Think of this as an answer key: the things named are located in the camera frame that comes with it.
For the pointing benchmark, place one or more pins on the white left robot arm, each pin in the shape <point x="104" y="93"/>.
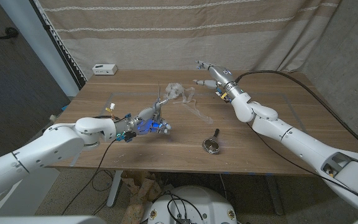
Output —
<point x="51" y="146"/>

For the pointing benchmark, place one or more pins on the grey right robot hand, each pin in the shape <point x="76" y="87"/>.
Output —
<point x="224" y="77"/>

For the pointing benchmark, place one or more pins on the white power strip box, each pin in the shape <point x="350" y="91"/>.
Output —
<point x="104" y="69"/>

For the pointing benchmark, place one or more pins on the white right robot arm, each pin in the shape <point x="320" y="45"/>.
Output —
<point x="300" y="143"/>

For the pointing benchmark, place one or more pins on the crumpled brown paper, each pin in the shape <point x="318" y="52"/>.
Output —
<point x="141" y="189"/>

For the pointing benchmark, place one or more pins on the small blue object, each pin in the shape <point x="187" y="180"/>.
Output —
<point x="64" y="108"/>

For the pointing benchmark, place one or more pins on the black zigzag edged strip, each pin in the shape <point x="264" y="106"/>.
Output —
<point x="60" y="43"/>

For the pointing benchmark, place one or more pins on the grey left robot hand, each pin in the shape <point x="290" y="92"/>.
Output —
<point x="145" y="121"/>

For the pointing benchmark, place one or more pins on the white table leg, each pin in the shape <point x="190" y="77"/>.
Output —
<point x="114" y="189"/>

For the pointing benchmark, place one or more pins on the grey table leg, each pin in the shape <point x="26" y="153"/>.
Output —
<point x="273" y="196"/>

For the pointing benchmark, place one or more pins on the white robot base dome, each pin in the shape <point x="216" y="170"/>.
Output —
<point x="216" y="202"/>

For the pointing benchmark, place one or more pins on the small white roll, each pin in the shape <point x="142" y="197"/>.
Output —
<point x="53" y="118"/>

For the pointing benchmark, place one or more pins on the beige striped curtain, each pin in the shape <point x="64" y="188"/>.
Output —
<point x="135" y="37"/>

